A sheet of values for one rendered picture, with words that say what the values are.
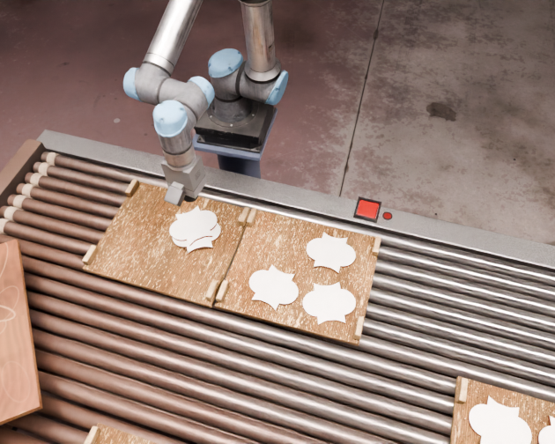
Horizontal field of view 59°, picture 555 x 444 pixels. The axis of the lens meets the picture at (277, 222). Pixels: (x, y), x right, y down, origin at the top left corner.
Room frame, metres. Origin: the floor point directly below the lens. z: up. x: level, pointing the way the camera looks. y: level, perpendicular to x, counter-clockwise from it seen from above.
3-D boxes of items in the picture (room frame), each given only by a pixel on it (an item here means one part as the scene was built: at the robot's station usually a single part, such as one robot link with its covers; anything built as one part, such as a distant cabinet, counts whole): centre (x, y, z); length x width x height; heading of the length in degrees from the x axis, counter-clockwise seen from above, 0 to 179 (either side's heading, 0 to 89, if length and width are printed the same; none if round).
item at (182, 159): (0.85, 0.24, 1.30); 0.08 x 0.08 x 0.05
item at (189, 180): (0.83, 0.25, 1.23); 0.12 x 0.09 x 0.16; 154
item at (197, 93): (0.95, 0.21, 1.38); 0.11 x 0.11 x 0.08; 65
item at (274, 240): (0.71, -0.07, 0.93); 0.41 x 0.35 x 0.02; 72
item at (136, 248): (0.84, 0.33, 0.93); 0.41 x 0.35 x 0.02; 71
